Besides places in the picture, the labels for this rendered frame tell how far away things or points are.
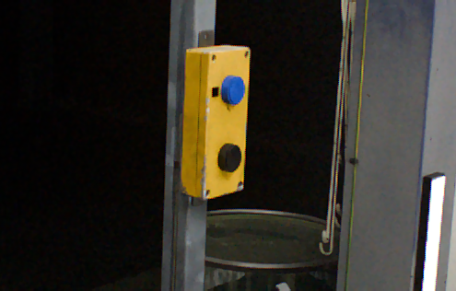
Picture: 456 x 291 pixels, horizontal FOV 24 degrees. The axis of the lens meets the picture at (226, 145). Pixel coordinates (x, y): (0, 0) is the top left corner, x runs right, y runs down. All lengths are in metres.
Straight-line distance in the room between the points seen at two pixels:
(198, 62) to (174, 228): 0.32
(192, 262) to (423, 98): 0.59
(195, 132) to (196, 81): 0.09
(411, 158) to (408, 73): 0.18
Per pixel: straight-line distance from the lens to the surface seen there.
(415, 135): 2.20
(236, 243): 3.09
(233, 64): 1.85
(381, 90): 2.23
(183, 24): 1.88
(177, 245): 1.94
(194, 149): 1.84
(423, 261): 2.25
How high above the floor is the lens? 1.76
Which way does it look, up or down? 12 degrees down
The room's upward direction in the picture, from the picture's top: 3 degrees clockwise
